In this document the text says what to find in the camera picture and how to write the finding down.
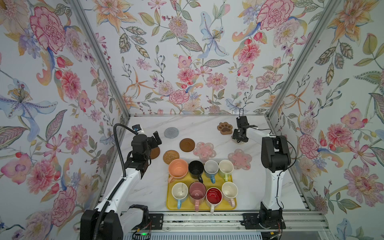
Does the woven rattan round coaster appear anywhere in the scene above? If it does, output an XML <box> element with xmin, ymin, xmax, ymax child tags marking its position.
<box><xmin>163</xmin><ymin>150</ymin><xmax>180</xmax><ymax>165</ymax></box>

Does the brown wooden round coaster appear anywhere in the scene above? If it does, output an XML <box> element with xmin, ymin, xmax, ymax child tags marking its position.
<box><xmin>150</xmin><ymin>147</ymin><xmax>161</xmax><ymax>160</ymax></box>

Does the dusty pink mug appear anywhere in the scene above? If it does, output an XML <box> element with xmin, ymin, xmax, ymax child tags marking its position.
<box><xmin>189</xmin><ymin>182</ymin><xmax>207</xmax><ymax>212</ymax></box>

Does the white mug blue handle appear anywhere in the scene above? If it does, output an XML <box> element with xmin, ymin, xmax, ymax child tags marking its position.
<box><xmin>204</xmin><ymin>160</ymin><xmax>219</xmax><ymax>184</ymax></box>

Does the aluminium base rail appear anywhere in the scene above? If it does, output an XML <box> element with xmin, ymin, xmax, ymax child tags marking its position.
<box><xmin>73</xmin><ymin>209</ymin><xmax>334</xmax><ymax>240</ymax></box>

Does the dark brown round coaster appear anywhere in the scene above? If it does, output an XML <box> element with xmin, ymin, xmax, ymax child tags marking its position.
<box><xmin>179</xmin><ymin>138</ymin><xmax>196</xmax><ymax>153</ymax></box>

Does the black mug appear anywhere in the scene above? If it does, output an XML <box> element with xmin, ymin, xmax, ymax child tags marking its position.
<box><xmin>189</xmin><ymin>161</ymin><xmax>204</xmax><ymax>183</ymax></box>

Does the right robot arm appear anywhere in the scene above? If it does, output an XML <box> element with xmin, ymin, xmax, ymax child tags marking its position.
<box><xmin>232</xmin><ymin>116</ymin><xmax>292</xmax><ymax>230</ymax></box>

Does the pink flower coaster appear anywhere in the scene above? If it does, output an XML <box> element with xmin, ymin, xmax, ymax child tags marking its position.
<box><xmin>193</xmin><ymin>142</ymin><xmax>217</xmax><ymax>163</ymax></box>
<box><xmin>228</xmin><ymin>149</ymin><xmax>253</xmax><ymax>170</ymax></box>

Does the orange mug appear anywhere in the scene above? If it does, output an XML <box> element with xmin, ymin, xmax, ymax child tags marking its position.
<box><xmin>168</xmin><ymin>159</ymin><xmax>189</xmax><ymax>184</ymax></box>

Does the yellow tray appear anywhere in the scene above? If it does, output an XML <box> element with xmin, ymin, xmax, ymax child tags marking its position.
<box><xmin>166</xmin><ymin>174</ymin><xmax>225</xmax><ymax>212</ymax></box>

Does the cream mug pink handle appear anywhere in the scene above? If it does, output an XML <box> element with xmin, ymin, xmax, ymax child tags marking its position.
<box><xmin>222</xmin><ymin>182</ymin><xmax>239</xmax><ymax>208</ymax></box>

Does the brown paw coaster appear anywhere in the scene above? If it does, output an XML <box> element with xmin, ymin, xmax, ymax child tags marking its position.
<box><xmin>217</xmin><ymin>122</ymin><xmax>233</xmax><ymax>135</ymax></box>

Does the red interior white mug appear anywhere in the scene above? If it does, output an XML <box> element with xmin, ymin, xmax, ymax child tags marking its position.
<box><xmin>206</xmin><ymin>187</ymin><xmax>223</xmax><ymax>214</ymax></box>

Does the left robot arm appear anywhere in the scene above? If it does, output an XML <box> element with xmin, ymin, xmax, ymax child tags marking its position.
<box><xmin>80</xmin><ymin>124</ymin><xmax>162</xmax><ymax>240</ymax></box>

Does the grey round coaster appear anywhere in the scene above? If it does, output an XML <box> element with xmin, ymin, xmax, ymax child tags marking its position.
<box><xmin>164</xmin><ymin>127</ymin><xmax>179</xmax><ymax>139</ymax></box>

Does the white mug green handle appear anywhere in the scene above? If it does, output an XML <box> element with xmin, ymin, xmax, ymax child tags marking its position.
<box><xmin>218</xmin><ymin>160</ymin><xmax>234</xmax><ymax>182</ymax></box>

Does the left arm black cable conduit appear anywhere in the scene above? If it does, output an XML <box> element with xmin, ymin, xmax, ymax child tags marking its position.
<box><xmin>92</xmin><ymin>123</ymin><xmax>139</xmax><ymax>240</ymax></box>

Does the cream mug blue handle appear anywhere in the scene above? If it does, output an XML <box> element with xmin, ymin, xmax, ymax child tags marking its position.
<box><xmin>171</xmin><ymin>183</ymin><xmax>189</xmax><ymax>210</ymax></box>

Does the patterned round white coaster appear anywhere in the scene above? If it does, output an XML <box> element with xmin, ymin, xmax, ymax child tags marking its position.
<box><xmin>232</xmin><ymin>135</ymin><xmax>248</xmax><ymax>145</ymax></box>

